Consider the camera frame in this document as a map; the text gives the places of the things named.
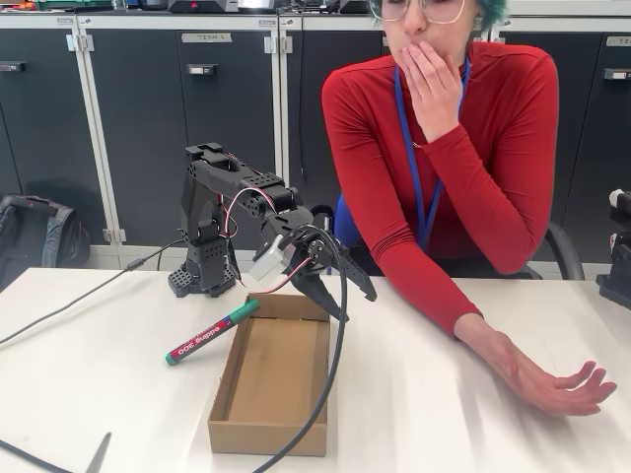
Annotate gold rimmed eyeglasses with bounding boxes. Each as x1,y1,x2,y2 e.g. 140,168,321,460
367,0,467,25

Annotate team 4 tape label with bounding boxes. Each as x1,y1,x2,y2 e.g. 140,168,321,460
180,32,233,44

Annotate black backpack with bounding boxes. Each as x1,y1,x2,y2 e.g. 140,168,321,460
0,193,93,292

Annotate white gripper camera box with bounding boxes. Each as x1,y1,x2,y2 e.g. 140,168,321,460
248,235,297,293

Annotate red white black servo wires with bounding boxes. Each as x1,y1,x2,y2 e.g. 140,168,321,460
216,185,310,293

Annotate blue office chair black armrests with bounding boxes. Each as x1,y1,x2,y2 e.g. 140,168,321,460
308,194,587,282

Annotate grey pointed blade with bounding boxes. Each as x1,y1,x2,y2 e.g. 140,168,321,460
86,432,113,473

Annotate thin black hanging cable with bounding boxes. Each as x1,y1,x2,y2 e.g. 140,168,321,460
297,0,311,184

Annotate open brown cardboard box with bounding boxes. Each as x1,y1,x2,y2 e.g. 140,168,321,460
206,292,331,457

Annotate thin grey usb cable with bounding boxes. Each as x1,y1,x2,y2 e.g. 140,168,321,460
0,239,186,346

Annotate person in red sweater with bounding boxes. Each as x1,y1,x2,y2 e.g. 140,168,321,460
319,0,561,336

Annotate person's left forearm red sleeve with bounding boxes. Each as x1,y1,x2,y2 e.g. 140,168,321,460
423,120,553,275

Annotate thick black camera cable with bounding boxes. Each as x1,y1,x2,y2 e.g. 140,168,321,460
0,224,349,473

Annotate person's right hand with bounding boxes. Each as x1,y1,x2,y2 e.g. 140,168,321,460
485,329,618,420

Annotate person's left hand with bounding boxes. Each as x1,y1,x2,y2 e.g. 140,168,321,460
393,41,465,145

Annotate person's right forearm red sleeve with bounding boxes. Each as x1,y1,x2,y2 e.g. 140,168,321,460
369,236,499,366

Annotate blue lanyard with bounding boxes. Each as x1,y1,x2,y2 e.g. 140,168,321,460
392,53,472,250

